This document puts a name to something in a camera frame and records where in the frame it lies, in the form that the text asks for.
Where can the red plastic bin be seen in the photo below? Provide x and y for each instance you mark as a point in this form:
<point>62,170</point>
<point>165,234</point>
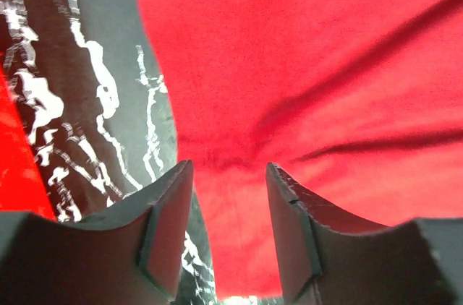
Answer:
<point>22,188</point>

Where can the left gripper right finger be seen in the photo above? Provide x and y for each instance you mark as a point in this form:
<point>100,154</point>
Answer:
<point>327,255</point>

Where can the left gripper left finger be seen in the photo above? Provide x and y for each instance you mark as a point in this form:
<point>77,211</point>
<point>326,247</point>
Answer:
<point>132,250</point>

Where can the dark red t shirt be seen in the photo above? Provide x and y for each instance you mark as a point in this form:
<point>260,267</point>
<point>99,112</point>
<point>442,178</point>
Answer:
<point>359,100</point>

